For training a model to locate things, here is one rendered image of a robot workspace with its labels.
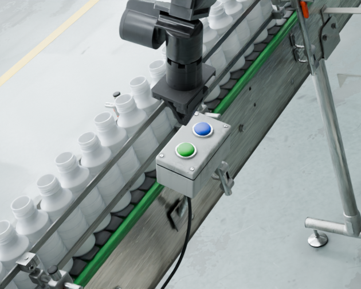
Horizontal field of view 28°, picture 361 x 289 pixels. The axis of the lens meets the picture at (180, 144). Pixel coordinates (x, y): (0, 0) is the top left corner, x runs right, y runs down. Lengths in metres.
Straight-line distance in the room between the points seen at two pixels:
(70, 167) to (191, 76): 0.30
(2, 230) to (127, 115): 0.33
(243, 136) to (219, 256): 1.08
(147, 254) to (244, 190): 1.52
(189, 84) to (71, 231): 0.35
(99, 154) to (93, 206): 0.09
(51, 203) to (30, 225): 0.06
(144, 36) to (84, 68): 3.17
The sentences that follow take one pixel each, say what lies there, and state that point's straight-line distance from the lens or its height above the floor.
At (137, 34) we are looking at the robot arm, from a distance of 1.10.
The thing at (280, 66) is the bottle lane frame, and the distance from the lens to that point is 1.78.
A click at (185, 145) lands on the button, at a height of 1.12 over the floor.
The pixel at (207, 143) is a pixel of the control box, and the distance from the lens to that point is 1.28.
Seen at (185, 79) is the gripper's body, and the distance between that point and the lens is 1.12.
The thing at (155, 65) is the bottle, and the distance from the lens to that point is 1.47.
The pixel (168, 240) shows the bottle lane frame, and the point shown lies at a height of 0.88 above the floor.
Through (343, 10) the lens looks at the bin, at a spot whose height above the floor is 0.93.
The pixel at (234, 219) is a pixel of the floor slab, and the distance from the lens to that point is 2.79.
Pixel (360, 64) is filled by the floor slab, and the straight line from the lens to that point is 3.47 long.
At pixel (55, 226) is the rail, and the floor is 1.11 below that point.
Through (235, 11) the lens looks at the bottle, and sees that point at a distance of 1.66.
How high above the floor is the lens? 1.83
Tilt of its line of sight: 34 degrees down
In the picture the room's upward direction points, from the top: 21 degrees counter-clockwise
